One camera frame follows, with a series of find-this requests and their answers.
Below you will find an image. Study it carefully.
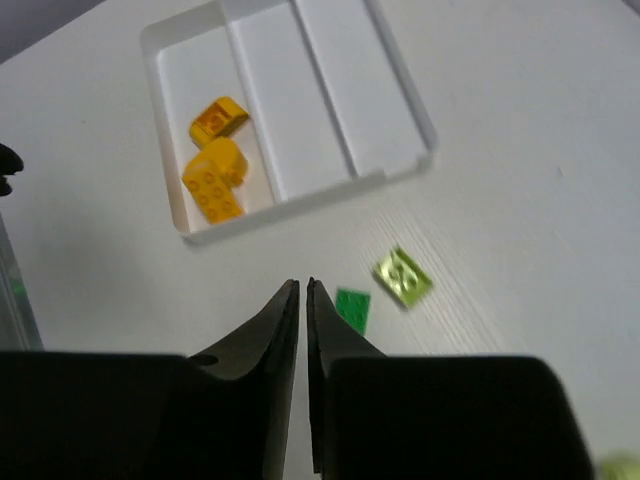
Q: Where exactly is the white compartment tray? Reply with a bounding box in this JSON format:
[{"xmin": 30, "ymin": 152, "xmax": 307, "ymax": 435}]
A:
[{"xmin": 140, "ymin": 1, "xmax": 437, "ymax": 244}]

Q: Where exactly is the dark green lego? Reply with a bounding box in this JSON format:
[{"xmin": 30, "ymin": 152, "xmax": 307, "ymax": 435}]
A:
[{"xmin": 335, "ymin": 288, "xmax": 371, "ymax": 336}]

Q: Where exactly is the pale lime square lego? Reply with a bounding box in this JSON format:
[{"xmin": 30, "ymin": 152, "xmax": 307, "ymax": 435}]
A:
[{"xmin": 596, "ymin": 453, "xmax": 640, "ymax": 480}]

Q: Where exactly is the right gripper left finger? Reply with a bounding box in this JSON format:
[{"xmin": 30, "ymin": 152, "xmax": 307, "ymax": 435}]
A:
[{"xmin": 1, "ymin": 280, "xmax": 299, "ymax": 479}]

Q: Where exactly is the lime hollow lego brick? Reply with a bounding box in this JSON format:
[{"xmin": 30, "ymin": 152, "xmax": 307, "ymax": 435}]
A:
[{"xmin": 373, "ymin": 246, "xmax": 433, "ymax": 310}]

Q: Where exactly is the orange hollow lego brick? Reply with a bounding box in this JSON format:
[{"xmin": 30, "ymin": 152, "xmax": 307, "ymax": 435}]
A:
[{"xmin": 189, "ymin": 96, "xmax": 250, "ymax": 149}]

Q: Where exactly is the orange long lego brick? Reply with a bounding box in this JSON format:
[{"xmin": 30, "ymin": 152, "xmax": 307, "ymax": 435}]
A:
[{"xmin": 182, "ymin": 168, "xmax": 244, "ymax": 224}]

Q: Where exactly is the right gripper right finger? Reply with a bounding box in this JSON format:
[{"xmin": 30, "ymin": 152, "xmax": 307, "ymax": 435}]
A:
[{"xmin": 306, "ymin": 279, "xmax": 594, "ymax": 479}]

